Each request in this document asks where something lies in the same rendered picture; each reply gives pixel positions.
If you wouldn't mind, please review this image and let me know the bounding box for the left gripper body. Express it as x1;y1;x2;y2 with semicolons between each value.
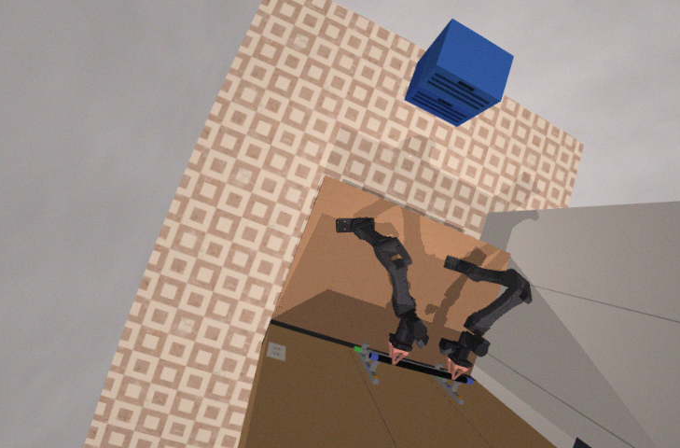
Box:
447;348;473;368

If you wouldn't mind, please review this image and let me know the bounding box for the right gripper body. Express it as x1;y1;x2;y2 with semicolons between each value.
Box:
389;325;412;352

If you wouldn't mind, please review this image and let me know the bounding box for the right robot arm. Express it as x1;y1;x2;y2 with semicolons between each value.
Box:
336;217;429;348

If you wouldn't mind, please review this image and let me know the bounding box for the large brown wooden panel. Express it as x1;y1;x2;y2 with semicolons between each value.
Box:
238;319;557;448

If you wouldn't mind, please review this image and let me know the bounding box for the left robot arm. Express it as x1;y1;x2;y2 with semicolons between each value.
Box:
439;256;533;360

